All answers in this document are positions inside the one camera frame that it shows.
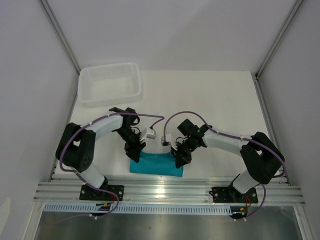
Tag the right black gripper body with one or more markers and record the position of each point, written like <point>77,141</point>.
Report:
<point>183,151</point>

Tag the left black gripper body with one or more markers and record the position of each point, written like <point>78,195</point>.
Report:
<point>131,139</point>

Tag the teal t-shirt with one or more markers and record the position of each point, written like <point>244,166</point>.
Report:
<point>162,164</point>

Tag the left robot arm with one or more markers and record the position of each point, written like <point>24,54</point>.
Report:
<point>75,151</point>

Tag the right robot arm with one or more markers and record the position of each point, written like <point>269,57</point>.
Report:
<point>261,157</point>

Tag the white plastic basket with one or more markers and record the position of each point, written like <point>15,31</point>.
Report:
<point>109,84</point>

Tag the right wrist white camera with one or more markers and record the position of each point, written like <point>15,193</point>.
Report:
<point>166,140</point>

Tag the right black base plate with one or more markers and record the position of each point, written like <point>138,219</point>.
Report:
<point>228,194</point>

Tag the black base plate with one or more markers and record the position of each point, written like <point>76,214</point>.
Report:
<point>228,194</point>
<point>89,194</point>

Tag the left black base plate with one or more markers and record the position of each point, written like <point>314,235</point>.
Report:
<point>89,194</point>

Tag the white slotted cable duct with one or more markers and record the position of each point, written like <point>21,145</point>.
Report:
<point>130,208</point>

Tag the aluminium mounting rail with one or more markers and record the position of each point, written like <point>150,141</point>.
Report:
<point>166,190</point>

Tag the right aluminium frame post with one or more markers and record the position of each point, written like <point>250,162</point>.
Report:
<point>280,36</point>

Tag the aluminium frame post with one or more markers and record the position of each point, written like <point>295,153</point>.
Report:
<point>49,13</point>
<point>280,36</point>

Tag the left aluminium frame post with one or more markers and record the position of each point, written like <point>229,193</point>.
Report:
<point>49,13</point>

